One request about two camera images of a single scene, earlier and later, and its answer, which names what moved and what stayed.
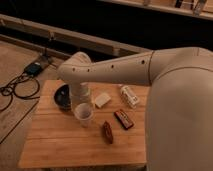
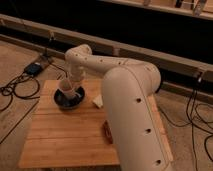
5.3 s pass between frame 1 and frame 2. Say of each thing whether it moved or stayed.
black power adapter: stayed
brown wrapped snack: stayed
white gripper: moved
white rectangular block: stayed
